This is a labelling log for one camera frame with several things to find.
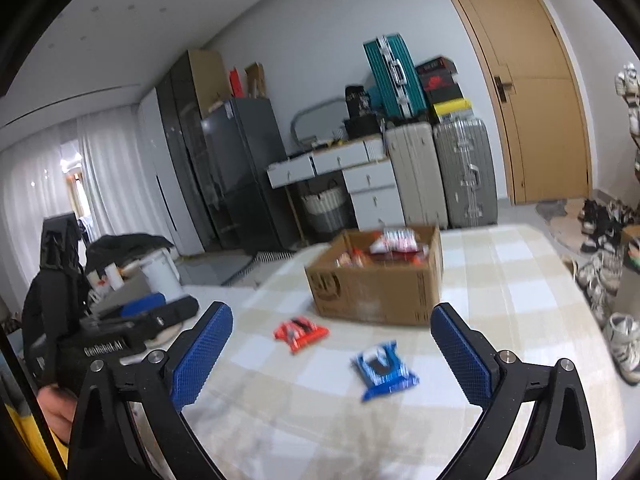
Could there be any grey refrigerator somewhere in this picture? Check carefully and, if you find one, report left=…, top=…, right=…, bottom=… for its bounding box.
left=200, top=97, right=301, bottom=256

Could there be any white curtain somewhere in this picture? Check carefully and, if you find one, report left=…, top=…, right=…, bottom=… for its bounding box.
left=0, top=112, right=173, bottom=321

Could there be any plain black shoe box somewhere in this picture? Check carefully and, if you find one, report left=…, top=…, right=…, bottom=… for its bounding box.
left=424, top=82, right=465, bottom=106

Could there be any person's yellow shirt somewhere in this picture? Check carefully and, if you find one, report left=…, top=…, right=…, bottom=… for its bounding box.
left=0, top=400, right=68, bottom=480

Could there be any grey doormat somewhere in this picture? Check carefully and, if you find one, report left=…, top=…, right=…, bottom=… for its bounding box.
left=535, top=197, right=601, bottom=253

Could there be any patterned rug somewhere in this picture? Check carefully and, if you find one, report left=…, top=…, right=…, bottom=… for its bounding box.
left=220, top=250, right=293, bottom=286

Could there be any silver suitcase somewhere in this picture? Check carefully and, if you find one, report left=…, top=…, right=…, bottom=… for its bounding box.
left=432, top=116, right=499, bottom=230

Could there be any narrow brown box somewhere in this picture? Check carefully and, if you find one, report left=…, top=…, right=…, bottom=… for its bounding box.
left=244, top=62, right=266, bottom=98

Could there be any blue snack packet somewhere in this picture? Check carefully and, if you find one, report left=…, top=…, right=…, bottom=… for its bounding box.
left=349, top=341, right=420, bottom=403

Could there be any small brown carton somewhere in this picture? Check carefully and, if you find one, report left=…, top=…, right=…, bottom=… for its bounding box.
left=612, top=225, right=640, bottom=321

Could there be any pile of mixed snacks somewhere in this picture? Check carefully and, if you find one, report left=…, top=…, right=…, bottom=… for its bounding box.
left=335, top=227, right=431, bottom=268

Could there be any teal suitcase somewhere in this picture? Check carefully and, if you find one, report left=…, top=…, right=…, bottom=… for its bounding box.
left=362, top=33, right=431, bottom=118

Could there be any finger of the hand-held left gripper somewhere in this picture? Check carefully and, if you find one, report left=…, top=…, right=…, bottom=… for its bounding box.
left=125, top=296, right=200, bottom=346
left=95, top=292, right=168, bottom=323

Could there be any white bucket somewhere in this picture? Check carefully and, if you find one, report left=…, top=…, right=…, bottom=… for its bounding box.
left=139, top=247, right=183, bottom=301

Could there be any white figure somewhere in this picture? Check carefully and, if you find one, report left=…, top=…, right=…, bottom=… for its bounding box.
left=615, top=62, right=640, bottom=136

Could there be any flat cardboard sheet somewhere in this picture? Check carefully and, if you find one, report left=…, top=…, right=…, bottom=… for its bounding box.
left=189, top=49, right=228, bottom=111

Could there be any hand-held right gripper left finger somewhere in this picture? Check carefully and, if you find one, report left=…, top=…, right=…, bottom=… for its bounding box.
left=67, top=301, right=235, bottom=480

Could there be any row of shoes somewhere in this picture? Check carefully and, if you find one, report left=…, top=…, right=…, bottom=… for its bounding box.
left=560, top=197, right=640, bottom=386

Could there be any beige suitcase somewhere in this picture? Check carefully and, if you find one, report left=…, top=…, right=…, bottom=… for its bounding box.
left=384, top=121, right=449, bottom=231

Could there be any black cloth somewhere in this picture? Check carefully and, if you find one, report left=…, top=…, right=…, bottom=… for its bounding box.
left=85, top=232, right=173, bottom=273

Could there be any wooden door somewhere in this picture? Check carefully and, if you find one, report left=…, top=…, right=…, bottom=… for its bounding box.
left=434, top=0, right=593, bottom=206

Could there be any person's left hand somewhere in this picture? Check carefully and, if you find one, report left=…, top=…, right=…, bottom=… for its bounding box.
left=37, top=387, right=76, bottom=443

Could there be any cardboard box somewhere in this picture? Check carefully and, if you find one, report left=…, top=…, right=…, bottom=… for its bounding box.
left=304, top=225, right=445, bottom=327

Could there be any arched mirror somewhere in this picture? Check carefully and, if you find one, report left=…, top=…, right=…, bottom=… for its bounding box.
left=291, top=99, right=351, bottom=143

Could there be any red snack packet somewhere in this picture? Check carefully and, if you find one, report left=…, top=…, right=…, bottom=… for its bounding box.
left=272, top=316, right=331, bottom=356

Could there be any white dresser with drawers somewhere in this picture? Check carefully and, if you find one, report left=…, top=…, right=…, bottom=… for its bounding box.
left=266, top=135, right=407, bottom=248

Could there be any dark glass cabinet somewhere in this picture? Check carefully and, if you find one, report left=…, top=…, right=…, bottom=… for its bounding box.
left=156, top=49, right=231, bottom=253

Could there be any woven laundry basket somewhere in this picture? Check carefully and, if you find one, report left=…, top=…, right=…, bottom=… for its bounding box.
left=300, top=180, right=351, bottom=235

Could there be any black shoe box red label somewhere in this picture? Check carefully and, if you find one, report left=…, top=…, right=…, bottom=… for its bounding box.
left=415, top=56, right=458, bottom=77

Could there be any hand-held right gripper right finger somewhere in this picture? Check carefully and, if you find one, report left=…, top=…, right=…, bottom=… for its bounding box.
left=430, top=302, right=598, bottom=480

